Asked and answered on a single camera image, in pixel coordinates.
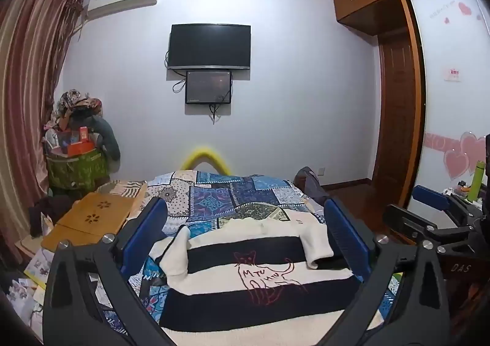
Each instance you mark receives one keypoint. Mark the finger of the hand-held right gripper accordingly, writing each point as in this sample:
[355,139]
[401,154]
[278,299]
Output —
[430,196]
[405,219]

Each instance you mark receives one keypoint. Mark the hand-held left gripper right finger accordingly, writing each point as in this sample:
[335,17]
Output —
[344,233]

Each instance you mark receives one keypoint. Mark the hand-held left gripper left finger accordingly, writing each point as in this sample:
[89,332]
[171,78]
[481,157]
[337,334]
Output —
[147,229]

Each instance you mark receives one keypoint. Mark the black white striped sweater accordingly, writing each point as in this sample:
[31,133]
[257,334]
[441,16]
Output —
[245,254]

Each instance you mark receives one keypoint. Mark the green bottle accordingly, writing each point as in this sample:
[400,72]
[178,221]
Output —
[477,181]

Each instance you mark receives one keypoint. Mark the dark clothing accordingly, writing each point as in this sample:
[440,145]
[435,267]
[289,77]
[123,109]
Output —
[310,187]

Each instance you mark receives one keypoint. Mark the bamboo lap desk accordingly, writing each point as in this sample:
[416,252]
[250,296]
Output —
[90,215]

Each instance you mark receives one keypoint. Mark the brown wooden door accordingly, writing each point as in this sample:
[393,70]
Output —
[398,120]

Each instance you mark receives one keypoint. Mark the green patterned bag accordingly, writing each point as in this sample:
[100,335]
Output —
[76,171]

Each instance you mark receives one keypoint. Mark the yellow hoop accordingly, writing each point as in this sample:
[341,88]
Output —
[205,156]

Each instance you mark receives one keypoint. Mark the blue patchwork bedspread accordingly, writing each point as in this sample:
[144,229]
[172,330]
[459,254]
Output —
[237,196]

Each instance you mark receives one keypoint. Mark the grey plush toy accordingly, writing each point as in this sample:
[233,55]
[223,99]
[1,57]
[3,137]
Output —
[109,139]

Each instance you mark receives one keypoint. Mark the dark brown garment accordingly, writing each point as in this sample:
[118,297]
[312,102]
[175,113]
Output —
[44,214]

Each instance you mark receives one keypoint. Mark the orange box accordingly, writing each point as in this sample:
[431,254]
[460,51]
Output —
[79,146]

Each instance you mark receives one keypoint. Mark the white sliding door with hearts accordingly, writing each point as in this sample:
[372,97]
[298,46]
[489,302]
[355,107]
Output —
[448,81]

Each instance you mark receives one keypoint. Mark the pile of papers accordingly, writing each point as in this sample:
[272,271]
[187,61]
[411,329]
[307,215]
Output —
[34,277]

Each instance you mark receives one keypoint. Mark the floral patterned cloth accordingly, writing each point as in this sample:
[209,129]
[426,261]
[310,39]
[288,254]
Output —
[78,101]

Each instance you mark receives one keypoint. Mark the striped pink curtain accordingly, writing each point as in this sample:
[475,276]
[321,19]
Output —
[26,81]

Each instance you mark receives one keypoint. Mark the wall socket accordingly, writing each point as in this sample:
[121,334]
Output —
[320,170]

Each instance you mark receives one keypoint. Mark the small black wall monitor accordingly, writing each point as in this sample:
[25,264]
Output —
[208,86]

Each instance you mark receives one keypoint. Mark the black wall television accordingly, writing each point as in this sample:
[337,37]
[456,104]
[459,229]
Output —
[209,46]

